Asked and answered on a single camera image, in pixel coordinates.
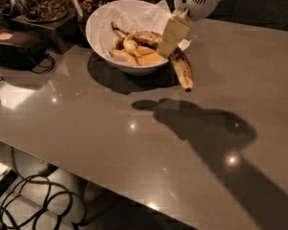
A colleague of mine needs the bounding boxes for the orange fruit pieces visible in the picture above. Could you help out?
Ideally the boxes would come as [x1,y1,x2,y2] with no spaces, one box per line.
[109,45,164,66]

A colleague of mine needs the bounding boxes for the dark metal stand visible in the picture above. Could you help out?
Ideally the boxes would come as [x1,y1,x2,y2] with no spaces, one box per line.
[12,10,84,55]

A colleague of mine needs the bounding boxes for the black floor cables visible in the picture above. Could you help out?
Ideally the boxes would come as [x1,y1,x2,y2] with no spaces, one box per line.
[0,147,119,230]

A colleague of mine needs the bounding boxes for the spotted ripe banana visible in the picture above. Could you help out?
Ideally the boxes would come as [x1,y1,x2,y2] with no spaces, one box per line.
[169,47,194,92]

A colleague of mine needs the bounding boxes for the glass jar of nuts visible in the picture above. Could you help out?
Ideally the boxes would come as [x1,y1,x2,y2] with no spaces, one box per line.
[15,0,69,23]

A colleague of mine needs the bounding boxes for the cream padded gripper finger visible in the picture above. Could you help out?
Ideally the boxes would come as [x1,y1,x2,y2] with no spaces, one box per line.
[156,15,193,58]

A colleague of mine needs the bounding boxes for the white ceramic bowl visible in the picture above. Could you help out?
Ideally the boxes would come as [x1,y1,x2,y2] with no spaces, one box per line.
[84,0,180,77]

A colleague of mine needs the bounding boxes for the small spotted banana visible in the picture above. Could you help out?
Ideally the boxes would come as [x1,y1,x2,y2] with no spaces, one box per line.
[111,21,142,58]

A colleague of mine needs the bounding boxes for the white paper bowl liner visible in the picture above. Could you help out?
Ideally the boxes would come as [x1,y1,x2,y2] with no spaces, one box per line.
[97,0,192,59]

